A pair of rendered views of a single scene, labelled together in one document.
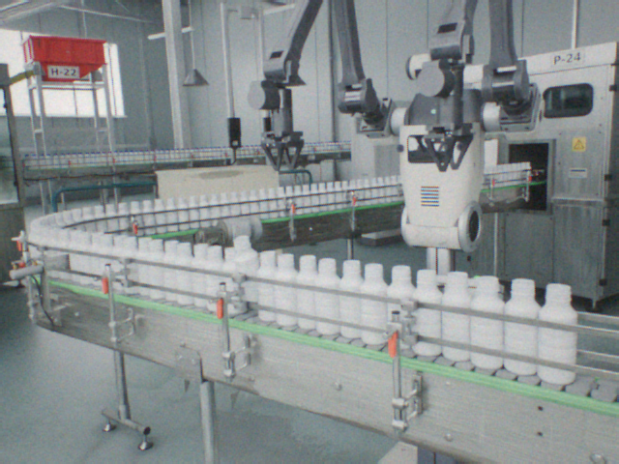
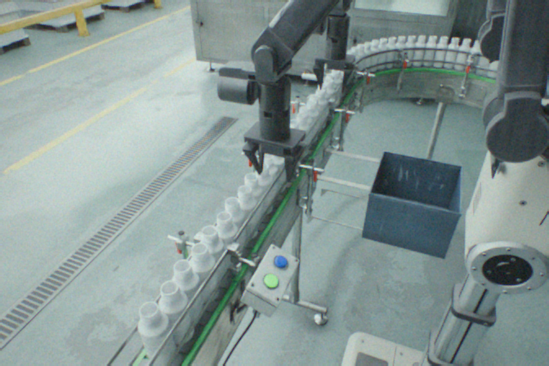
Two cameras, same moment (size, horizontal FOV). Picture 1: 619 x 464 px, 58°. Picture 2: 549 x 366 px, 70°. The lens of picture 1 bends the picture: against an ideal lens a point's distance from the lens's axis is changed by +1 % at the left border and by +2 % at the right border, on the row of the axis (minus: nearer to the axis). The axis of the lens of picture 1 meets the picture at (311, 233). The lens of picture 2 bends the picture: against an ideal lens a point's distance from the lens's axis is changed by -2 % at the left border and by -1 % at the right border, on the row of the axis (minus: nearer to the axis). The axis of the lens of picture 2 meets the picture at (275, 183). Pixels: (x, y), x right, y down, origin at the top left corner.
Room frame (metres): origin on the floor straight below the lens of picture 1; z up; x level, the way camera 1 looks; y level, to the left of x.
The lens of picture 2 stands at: (1.03, -0.92, 1.81)
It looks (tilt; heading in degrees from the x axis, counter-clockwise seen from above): 36 degrees down; 75
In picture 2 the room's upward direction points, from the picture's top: straight up
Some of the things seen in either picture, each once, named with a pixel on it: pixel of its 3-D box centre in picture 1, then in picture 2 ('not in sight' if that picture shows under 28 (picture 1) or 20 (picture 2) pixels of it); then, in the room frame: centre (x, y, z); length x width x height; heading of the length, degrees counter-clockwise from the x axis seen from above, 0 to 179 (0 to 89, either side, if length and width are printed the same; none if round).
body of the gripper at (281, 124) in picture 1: (281, 124); (336, 49); (1.45, 0.06, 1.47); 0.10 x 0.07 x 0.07; 146
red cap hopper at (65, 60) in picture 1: (75, 151); not in sight; (7.58, 3.12, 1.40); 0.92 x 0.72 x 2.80; 125
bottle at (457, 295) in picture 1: (457, 315); (203, 273); (1.02, -0.27, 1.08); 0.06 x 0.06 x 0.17
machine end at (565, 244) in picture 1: (579, 175); not in sight; (5.03, -2.43, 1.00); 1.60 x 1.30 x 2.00; 125
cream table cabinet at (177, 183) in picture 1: (221, 224); not in sight; (5.71, 0.93, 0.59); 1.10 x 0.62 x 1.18; 125
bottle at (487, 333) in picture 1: (486, 322); (187, 290); (0.98, -0.32, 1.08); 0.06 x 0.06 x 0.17
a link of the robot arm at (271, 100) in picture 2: (448, 84); (271, 92); (1.18, -0.30, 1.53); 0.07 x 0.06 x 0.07; 144
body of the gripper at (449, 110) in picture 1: (449, 114); (274, 124); (1.19, -0.30, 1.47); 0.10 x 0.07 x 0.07; 142
